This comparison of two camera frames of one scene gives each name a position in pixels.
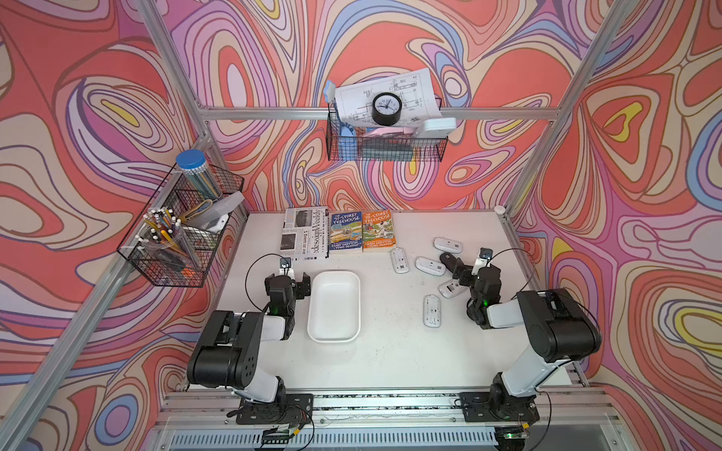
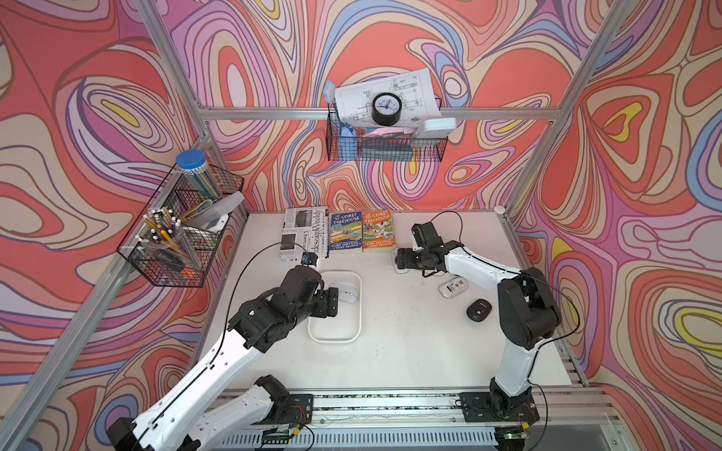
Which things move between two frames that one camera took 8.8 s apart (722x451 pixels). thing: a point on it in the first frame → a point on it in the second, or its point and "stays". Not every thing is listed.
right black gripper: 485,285 → 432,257
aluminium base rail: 196,419 stays
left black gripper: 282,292 → 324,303
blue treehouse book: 346,232 stays
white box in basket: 437,128 stays
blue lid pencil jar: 194,163 stays
